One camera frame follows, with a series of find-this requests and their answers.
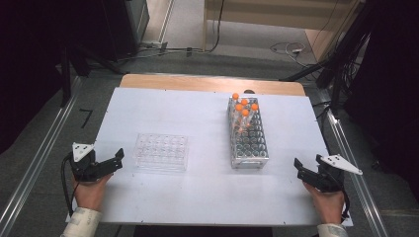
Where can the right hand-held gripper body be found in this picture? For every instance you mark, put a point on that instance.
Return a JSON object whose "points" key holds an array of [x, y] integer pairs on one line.
{"points": [[331, 177]]}

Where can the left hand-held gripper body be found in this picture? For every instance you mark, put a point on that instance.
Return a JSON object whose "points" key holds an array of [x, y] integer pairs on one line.
{"points": [[83, 164]]}

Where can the clear plastic tube rack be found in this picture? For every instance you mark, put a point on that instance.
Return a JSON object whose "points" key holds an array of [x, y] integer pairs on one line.
{"points": [[161, 153]]}

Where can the person's right hand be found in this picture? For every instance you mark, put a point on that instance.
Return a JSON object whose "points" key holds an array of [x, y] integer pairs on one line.
{"points": [[327, 205]]}

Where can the person's left hand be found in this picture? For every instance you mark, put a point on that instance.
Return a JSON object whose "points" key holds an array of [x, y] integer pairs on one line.
{"points": [[89, 194]]}

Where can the black metal stand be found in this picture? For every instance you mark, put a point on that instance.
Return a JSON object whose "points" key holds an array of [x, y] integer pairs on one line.
{"points": [[66, 75]]}

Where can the white board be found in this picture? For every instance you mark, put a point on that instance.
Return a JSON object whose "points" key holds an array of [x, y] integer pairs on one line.
{"points": [[204, 194]]}

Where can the dark round table grommet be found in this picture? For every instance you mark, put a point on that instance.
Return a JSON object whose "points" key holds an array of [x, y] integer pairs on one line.
{"points": [[249, 91]]}

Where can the wooden table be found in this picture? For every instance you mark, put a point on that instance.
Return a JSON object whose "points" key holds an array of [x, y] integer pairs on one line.
{"points": [[197, 83]]}

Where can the dark curtain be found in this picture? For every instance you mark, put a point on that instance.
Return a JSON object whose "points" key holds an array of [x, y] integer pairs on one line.
{"points": [[26, 65], [392, 82]]}

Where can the dark cabinet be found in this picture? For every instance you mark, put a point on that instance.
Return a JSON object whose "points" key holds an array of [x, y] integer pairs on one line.
{"points": [[128, 26]]}

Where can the light wooden desk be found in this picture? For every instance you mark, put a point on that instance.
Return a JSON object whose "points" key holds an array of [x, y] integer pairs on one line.
{"points": [[280, 15]]}

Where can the metal floor rail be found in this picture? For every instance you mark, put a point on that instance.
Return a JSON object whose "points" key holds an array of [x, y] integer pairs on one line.
{"points": [[36, 164], [355, 184]]}

